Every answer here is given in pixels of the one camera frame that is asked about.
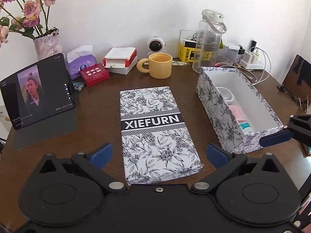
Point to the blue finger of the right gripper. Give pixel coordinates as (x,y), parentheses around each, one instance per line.
(279,137)

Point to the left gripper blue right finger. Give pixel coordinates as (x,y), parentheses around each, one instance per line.
(226,164)

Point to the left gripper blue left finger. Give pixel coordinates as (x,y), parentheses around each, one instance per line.
(91,164)

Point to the floral box lid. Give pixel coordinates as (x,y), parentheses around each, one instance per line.
(156,144)

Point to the round white silver container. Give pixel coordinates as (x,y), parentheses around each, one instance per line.
(226,94)

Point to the person's right hand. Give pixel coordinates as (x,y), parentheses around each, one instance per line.
(302,219)

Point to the black phone on table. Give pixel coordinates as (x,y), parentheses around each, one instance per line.
(307,149)

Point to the floral storage box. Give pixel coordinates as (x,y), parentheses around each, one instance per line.
(262,118)

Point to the white power strip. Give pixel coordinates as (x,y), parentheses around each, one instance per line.
(250,58)

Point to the tablet with grey stand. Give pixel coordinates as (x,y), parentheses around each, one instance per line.
(40,101)

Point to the small red box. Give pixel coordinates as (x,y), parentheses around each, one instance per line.
(94,75)

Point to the clear plastic storage container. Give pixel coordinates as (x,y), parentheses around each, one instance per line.
(231,51)

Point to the purple tissue pack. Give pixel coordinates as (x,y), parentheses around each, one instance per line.
(80,59)

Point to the red and white box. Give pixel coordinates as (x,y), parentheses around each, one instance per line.
(120,60)

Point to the clear plastic water bottle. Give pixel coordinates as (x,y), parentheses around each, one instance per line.
(209,35)

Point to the yellow ceramic mug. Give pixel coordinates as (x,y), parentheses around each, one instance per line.
(157,65)

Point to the yellow and black box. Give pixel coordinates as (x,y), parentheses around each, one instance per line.
(191,47)

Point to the pink flowers in vase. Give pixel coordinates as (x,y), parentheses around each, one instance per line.
(32,24)

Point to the white round camera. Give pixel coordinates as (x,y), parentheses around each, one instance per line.
(155,44)

